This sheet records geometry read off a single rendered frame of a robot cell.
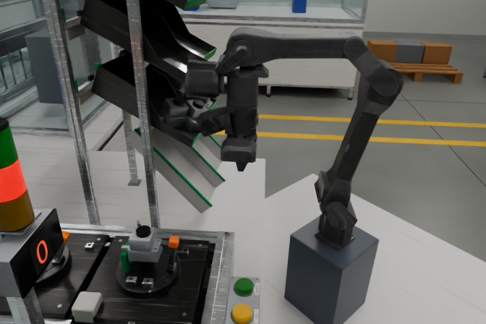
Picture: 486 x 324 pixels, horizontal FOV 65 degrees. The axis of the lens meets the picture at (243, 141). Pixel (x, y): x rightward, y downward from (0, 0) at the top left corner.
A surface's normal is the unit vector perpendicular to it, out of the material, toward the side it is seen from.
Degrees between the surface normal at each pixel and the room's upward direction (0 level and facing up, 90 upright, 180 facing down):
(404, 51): 90
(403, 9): 90
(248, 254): 0
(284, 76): 90
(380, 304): 0
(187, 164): 45
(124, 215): 0
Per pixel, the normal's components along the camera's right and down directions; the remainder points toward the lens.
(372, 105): -0.15, 0.82
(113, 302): 0.02, -0.89
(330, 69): -0.06, 0.45
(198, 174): 0.70, -0.54
